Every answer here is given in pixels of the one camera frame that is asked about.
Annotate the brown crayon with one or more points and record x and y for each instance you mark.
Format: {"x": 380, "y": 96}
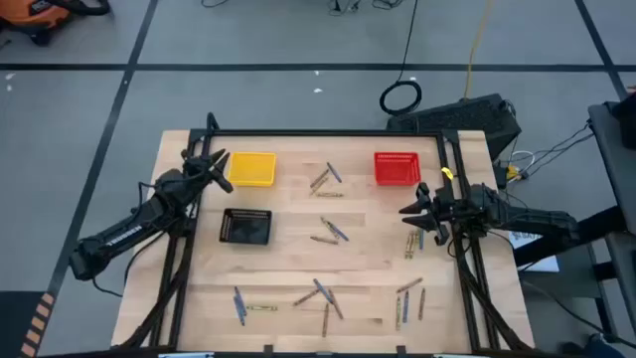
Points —
{"x": 324, "y": 240}
{"x": 422, "y": 304}
{"x": 306, "y": 297}
{"x": 336, "y": 304}
{"x": 319, "y": 178}
{"x": 325, "y": 319}
{"x": 409, "y": 285}

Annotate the orange shop vacuum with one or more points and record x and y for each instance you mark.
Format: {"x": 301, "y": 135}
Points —
{"x": 30, "y": 15}

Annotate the black computer case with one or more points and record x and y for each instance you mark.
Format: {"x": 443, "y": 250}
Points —
{"x": 462, "y": 117}

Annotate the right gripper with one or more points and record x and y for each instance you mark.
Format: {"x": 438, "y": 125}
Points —
{"x": 447, "y": 214}

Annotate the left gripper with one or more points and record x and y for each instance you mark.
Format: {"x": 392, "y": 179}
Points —
{"x": 199, "y": 171}

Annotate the green crayon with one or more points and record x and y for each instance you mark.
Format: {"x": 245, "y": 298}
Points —
{"x": 329, "y": 194}

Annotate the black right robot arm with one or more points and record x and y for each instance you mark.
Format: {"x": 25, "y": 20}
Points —
{"x": 536, "y": 219}

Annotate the white printed paper sheet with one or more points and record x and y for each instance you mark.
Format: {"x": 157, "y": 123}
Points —
{"x": 536, "y": 261}

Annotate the yellow plastic basket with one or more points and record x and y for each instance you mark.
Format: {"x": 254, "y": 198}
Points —
{"x": 251, "y": 169}

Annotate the red plastic basket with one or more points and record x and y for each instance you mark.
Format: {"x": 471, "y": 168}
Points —
{"x": 397, "y": 169}

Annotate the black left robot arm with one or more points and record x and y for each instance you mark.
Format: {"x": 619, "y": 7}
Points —
{"x": 124, "y": 236}

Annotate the black plastic basket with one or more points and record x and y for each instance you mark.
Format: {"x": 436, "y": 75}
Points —
{"x": 246, "y": 229}

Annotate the black aluminium table frame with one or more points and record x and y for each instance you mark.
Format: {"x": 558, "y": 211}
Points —
{"x": 323, "y": 132}

